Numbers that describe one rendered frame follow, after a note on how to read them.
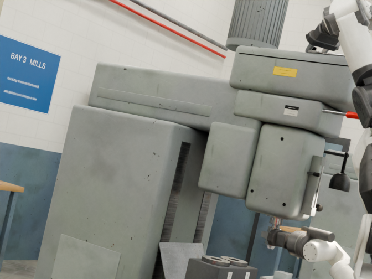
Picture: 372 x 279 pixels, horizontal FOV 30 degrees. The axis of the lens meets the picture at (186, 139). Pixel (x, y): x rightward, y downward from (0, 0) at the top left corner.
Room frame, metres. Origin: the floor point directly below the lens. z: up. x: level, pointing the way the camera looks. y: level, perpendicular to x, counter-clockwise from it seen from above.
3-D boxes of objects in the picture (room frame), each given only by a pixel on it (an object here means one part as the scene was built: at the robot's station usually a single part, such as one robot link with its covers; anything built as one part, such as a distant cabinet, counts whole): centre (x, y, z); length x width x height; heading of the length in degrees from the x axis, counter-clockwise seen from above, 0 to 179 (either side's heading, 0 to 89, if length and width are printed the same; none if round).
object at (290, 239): (2.43, -0.44, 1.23); 0.13 x 0.12 x 0.10; 129
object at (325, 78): (2.51, -0.37, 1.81); 0.47 x 0.26 x 0.16; 58
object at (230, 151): (2.61, -0.22, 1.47); 0.24 x 0.19 x 0.26; 148
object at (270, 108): (2.52, -0.34, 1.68); 0.34 x 0.24 x 0.10; 58
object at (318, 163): (2.44, -0.47, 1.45); 0.04 x 0.04 x 0.21; 58
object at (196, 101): (2.77, 0.04, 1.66); 0.80 x 0.23 x 0.20; 58
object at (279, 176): (2.50, -0.38, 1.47); 0.21 x 0.19 x 0.32; 148
